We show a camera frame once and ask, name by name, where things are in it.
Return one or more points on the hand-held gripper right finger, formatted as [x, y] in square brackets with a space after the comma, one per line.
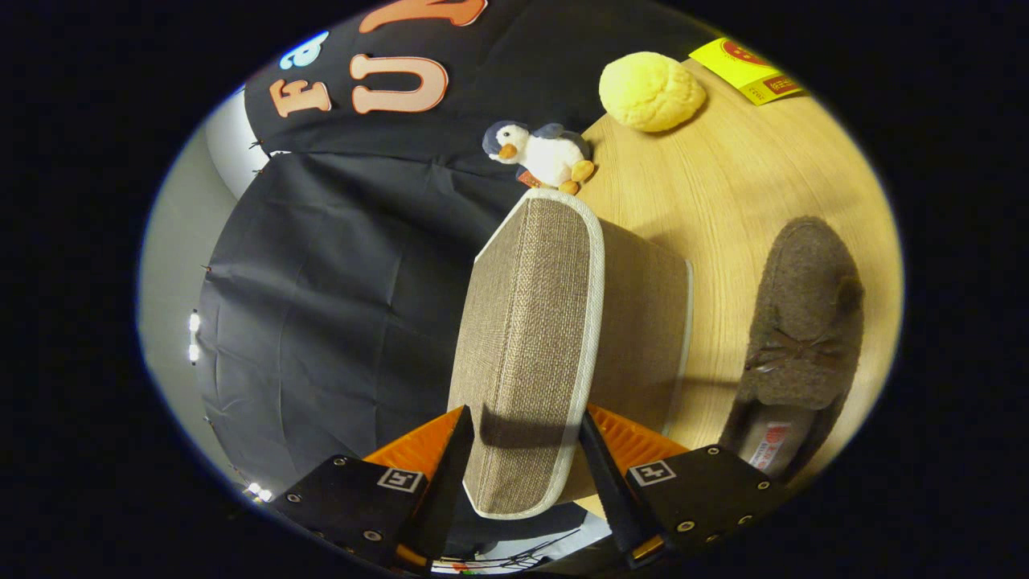
[607, 490]

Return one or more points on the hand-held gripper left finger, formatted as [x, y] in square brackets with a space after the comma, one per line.
[450, 490]

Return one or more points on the brown fabric storage box lid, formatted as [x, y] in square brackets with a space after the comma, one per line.
[530, 338]

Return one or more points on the brown fuzzy slipper shoe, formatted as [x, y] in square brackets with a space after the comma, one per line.
[804, 322]

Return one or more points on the penguin plush toy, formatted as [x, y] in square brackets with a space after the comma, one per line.
[547, 157]

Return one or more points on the yellow round sponge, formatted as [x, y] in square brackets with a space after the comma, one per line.
[651, 90]

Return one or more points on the yellow book red circle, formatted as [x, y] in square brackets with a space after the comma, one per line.
[744, 68]

